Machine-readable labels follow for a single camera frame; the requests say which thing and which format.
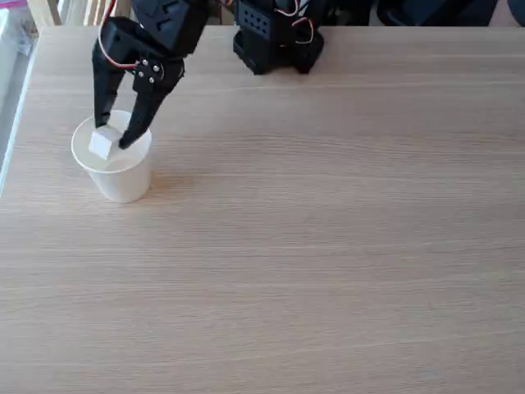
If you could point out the white paper cup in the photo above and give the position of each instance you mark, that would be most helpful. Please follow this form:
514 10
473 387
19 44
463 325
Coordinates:
119 180

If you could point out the light wooden frame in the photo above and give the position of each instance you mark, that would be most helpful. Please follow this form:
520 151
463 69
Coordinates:
82 12

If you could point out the white cube block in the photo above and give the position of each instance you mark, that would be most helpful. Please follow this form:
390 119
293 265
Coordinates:
102 144

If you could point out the dark blue cloth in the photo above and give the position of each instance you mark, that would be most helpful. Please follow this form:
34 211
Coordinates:
435 12

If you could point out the clear plastic bag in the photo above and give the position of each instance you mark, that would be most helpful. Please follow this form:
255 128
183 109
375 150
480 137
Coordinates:
14 28

